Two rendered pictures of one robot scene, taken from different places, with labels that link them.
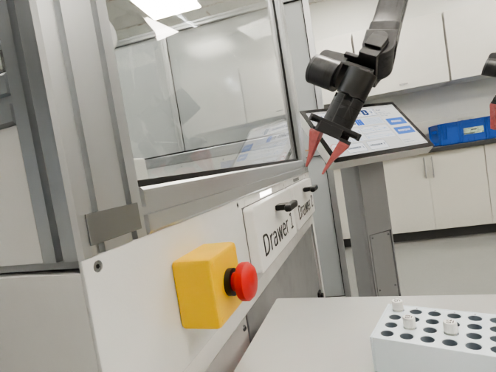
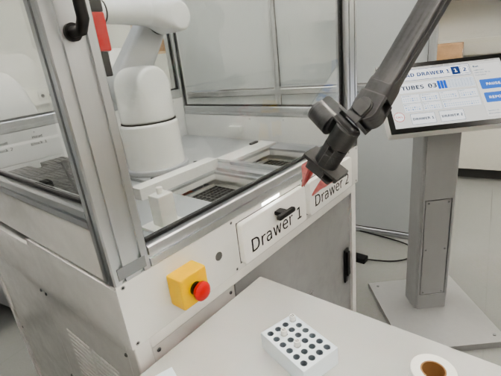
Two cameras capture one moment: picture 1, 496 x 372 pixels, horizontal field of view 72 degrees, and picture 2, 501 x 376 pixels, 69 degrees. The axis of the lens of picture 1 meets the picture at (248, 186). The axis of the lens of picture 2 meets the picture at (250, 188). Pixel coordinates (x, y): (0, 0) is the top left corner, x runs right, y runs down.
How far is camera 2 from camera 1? 0.50 m
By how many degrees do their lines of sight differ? 27
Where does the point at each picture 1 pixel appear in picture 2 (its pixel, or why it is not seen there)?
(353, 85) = (335, 141)
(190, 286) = (173, 289)
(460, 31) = not seen: outside the picture
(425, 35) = not seen: outside the picture
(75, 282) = (114, 293)
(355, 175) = (423, 141)
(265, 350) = (226, 315)
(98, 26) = (121, 178)
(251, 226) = (240, 236)
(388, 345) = (266, 340)
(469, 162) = not seen: outside the picture
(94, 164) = (120, 248)
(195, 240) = (186, 259)
